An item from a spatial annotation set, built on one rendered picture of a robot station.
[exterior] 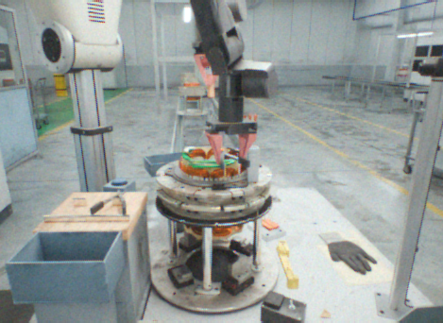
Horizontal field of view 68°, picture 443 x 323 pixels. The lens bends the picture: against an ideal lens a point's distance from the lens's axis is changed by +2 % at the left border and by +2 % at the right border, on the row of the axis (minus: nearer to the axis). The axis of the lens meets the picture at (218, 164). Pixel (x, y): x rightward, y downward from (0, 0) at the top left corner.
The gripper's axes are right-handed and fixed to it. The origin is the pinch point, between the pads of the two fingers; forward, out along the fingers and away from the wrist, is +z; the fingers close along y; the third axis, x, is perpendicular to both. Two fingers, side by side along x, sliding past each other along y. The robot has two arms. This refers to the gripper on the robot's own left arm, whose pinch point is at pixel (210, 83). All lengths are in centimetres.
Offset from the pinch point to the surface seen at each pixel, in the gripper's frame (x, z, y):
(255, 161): -11.4, 20.8, -1.0
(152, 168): 24.1, 21.4, 18.8
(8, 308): 141, 99, 83
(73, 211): 29.1, 31.3, -15.7
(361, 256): -41, 51, 28
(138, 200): 16.9, 29.8, -8.0
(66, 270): 19, 40, -32
